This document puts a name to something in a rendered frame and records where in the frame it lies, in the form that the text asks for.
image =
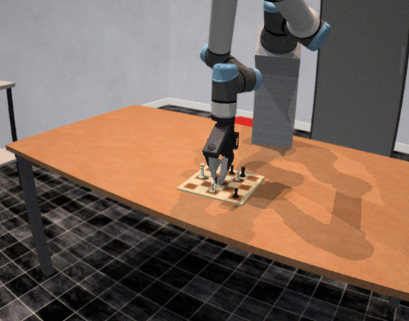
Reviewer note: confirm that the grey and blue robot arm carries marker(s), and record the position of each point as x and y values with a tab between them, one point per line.
305	26

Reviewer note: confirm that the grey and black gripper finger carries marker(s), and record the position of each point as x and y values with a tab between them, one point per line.
226	163
213	164

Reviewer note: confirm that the chessboard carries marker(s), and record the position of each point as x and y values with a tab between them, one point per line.
246	186

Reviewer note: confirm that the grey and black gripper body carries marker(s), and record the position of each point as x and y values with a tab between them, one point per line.
233	136

